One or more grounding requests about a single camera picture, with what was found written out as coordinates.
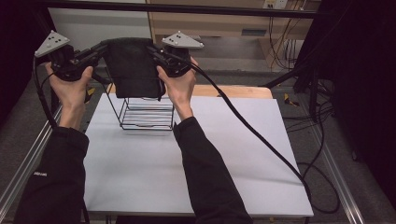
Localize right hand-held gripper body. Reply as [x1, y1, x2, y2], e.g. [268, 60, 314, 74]
[161, 30, 205, 78]

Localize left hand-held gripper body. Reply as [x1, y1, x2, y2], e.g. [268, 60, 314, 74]
[34, 30, 94, 83]

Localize black drawstring bag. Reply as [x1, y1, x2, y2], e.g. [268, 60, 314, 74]
[100, 36, 167, 102]

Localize black wire rack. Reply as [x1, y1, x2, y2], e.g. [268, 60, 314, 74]
[102, 83, 176, 132]

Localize person's right hand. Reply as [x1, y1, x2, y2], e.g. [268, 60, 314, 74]
[156, 56, 200, 108]

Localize person's left hand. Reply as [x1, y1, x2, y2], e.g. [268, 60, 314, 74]
[44, 62, 94, 110]

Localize white cabinet panel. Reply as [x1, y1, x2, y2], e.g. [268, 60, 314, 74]
[48, 7, 156, 59]

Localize light wooden desk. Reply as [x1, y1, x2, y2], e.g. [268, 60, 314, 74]
[146, 0, 321, 67]

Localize wooden table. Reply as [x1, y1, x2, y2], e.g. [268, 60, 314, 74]
[106, 81, 274, 100]

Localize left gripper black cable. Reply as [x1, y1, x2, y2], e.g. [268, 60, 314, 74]
[32, 56, 92, 224]

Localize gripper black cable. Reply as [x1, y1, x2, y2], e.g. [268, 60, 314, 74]
[163, 50, 341, 216]
[32, 56, 92, 224]

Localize black metal frame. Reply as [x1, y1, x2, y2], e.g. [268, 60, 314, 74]
[31, 0, 332, 122]

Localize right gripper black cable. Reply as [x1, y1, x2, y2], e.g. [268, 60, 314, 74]
[163, 50, 341, 216]

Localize aluminium rail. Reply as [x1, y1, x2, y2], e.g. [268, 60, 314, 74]
[306, 122, 366, 224]
[0, 102, 64, 216]

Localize hanging black cables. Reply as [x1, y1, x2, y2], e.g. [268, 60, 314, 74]
[268, 15, 301, 71]

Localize white wall socket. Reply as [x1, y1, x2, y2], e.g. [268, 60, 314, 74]
[262, 0, 290, 10]

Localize black floor cables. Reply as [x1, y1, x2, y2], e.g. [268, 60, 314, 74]
[281, 77, 335, 180]

